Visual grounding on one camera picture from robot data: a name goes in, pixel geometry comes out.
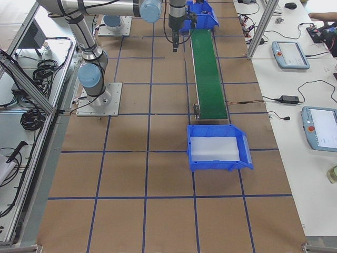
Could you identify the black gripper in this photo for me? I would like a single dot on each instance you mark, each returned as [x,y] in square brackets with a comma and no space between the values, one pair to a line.
[174,23]

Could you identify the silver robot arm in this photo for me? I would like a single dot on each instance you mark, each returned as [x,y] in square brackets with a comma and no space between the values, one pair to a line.
[113,22]
[91,75]

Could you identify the left blue plastic bin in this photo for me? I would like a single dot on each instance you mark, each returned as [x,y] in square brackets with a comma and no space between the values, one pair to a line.
[206,18]

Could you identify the blue plastic bin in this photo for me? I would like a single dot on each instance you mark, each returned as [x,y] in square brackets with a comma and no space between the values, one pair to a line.
[206,18]
[220,131]

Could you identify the green conveyor belt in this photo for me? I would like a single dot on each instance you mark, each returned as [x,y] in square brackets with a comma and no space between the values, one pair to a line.
[210,103]

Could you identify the right blue plastic bin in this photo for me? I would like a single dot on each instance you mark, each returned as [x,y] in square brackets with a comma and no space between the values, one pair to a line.
[220,131]

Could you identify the white foam pad right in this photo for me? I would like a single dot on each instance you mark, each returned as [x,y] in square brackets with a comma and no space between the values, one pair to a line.
[214,149]

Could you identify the teach pendant far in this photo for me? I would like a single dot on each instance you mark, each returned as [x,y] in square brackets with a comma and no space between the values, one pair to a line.
[289,55]

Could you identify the teach pendant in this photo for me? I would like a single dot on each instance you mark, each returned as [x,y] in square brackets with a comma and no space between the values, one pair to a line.
[289,55]
[320,127]

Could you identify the black power adapter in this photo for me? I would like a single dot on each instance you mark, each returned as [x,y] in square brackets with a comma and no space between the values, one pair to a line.
[287,99]

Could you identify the teach pendant near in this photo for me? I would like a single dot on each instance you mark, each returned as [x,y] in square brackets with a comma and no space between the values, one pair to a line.
[320,127]

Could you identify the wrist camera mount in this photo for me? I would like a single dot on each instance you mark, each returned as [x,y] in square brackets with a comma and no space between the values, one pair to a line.
[192,17]

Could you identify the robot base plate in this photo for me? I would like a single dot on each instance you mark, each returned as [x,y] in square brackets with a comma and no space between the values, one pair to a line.
[123,32]
[106,104]

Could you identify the aluminium frame post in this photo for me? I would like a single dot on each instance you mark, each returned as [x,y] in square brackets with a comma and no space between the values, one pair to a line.
[266,16]

